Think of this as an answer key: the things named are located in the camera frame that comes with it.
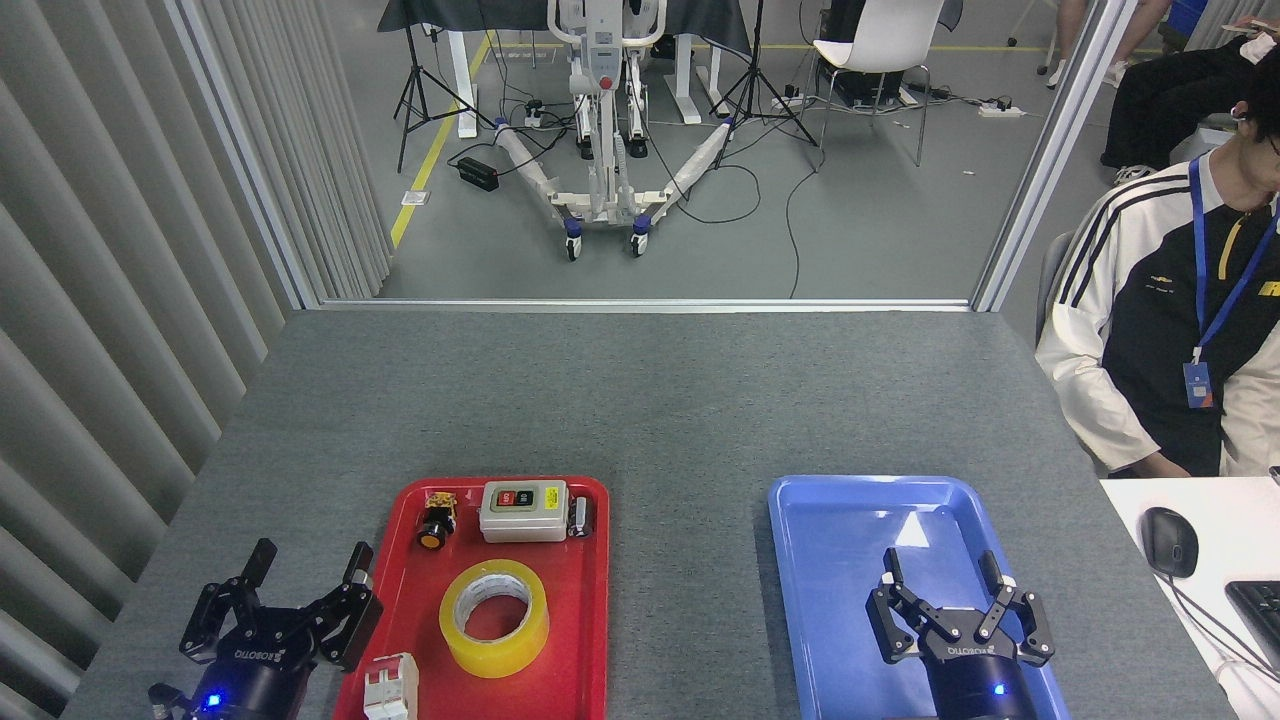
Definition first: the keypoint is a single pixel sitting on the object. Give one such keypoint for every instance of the white stand on wheels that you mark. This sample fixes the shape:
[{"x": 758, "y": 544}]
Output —
[{"x": 600, "y": 100}]

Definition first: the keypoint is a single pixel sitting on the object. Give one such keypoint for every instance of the seated person in black trousers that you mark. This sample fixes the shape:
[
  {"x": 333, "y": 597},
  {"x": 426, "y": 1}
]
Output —
[{"x": 1170, "y": 100}]

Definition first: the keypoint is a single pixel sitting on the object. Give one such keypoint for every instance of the black yellow push button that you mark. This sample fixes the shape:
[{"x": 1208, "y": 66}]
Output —
[{"x": 433, "y": 530}]

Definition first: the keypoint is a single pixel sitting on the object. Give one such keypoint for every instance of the black power adapter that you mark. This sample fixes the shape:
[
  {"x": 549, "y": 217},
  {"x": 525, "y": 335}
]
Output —
[{"x": 478, "y": 174}]

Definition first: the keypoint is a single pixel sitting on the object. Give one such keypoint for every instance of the white power strip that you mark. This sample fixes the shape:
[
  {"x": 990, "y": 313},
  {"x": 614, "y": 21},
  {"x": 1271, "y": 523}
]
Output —
[{"x": 1000, "y": 110}]

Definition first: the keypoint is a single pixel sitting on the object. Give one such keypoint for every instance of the white red circuit breaker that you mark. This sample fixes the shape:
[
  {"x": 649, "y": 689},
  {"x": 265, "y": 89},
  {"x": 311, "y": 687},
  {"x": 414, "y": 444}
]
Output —
[{"x": 390, "y": 690}]

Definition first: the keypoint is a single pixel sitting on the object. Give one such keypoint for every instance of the blue plastic tray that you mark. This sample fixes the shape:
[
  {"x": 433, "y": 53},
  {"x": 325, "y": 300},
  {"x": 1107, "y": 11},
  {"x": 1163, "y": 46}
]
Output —
[{"x": 830, "y": 560}]

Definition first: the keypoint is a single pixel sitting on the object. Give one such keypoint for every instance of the silver frame rail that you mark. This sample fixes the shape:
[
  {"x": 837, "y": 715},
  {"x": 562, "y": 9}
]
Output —
[{"x": 640, "y": 304}]

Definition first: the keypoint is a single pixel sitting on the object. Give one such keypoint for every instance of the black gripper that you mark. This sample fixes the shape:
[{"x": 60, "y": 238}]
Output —
[
  {"x": 255, "y": 685},
  {"x": 980, "y": 690}
]

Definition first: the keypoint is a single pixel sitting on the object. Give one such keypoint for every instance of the small silver black switch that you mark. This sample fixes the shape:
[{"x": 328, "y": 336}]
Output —
[{"x": 579, "y": 518}]

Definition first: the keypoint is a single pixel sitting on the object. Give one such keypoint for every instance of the white chair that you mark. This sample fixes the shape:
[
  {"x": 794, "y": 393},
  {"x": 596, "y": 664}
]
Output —
[{"x": 880, "y": 40}]

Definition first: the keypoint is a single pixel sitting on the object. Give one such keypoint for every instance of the silver post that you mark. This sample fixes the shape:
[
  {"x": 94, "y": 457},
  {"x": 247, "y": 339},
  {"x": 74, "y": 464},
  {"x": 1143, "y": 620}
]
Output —
[
  {"x": 250, "y": 170},
  {"x": 1050, "y": 160}
]

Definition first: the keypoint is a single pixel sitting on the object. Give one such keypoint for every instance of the yellow tape roll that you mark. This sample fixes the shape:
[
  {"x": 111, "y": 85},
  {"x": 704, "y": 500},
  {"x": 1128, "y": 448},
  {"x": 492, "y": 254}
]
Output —
[{"x": 460, "y": 640}]

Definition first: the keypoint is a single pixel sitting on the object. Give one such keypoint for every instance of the black computer mouse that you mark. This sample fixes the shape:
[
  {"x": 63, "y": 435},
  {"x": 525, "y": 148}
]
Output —
[{"x": 1168, "y": 540}]

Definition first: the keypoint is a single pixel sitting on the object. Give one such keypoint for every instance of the black tripod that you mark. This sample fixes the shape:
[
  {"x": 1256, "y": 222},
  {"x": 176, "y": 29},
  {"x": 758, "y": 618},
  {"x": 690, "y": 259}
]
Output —
[
  {"x": 412, "y": 70},
  {"x": 755, "y": 70}
]

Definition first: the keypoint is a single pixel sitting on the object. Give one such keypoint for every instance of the white switch box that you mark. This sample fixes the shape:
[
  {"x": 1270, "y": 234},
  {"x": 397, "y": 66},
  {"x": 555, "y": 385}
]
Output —
[{"x": 520, "y": 520}]

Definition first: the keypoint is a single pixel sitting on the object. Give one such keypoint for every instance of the grey office chair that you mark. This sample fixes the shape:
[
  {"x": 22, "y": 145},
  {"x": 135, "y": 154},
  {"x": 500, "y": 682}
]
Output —
[{"x": 1052, "y": 280}]

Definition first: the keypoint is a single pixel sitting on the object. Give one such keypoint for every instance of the red plastic tray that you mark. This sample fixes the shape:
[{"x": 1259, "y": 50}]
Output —
[{"x": 570, "y": 620}]

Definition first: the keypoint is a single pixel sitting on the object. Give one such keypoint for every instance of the person's legs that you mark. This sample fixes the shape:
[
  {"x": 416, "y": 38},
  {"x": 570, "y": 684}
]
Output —
[{"x": 1070, "y": 40}]

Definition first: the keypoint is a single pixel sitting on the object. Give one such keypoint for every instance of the black keyboard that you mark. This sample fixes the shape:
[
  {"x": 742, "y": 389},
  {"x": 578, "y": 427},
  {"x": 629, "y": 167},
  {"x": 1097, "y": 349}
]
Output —
[{"x": 1260, "y": 615}]

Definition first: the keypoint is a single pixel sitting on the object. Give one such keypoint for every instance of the white desk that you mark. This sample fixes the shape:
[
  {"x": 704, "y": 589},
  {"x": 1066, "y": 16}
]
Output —
[{"x": 1230, "y": 520}]

